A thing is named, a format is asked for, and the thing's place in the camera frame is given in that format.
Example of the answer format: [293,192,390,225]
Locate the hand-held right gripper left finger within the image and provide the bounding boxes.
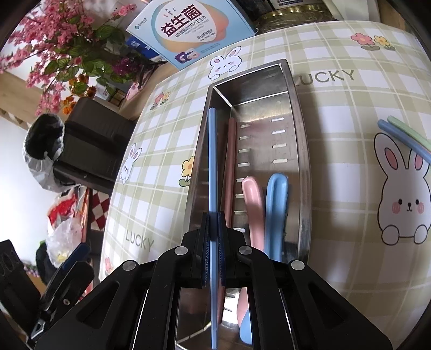
[34,212,211,350]

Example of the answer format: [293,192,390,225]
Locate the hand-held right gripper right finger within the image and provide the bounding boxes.
[218,215,393,350]

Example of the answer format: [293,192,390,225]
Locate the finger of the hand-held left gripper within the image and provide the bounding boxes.
[32,261,95,341]
[60,242,92,271]

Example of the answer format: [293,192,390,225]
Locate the pink spoon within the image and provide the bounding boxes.
[236,177,264,332]

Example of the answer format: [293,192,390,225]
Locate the blue spoon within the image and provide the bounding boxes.
[239,173,289,347]

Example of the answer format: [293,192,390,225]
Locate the blue chopstick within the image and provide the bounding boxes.
[377,119,431,163]
[207,108,223,349]

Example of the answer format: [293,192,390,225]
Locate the pink chopstick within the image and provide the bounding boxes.
[224,118,238,230]

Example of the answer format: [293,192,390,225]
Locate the stainless steel perforated tray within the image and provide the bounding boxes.
[173,59,312,350]

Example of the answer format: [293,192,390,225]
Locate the green chopstick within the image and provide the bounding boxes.
[387,115,431,150]

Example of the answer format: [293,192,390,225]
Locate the clear plastic bag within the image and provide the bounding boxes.
[45,193,85,270]

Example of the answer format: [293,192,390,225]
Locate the black chair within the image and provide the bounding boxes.
[53,97,136,196]

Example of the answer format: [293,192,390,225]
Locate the checked rabbit print tablecloth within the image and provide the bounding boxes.
[98,20,431,350]

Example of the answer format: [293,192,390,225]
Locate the pink blossom artificial plant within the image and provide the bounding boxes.
[0,0,159,116]

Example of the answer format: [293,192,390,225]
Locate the blue and white carton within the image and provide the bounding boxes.
[124,34,169,65]

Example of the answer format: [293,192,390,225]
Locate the light blue printed box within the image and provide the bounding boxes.
[126,0,256,70]

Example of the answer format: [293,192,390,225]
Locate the gold metal tray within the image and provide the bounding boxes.
[253,9,333,33]

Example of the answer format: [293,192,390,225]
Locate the white and blue small box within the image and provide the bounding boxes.
[269,0,324,11]

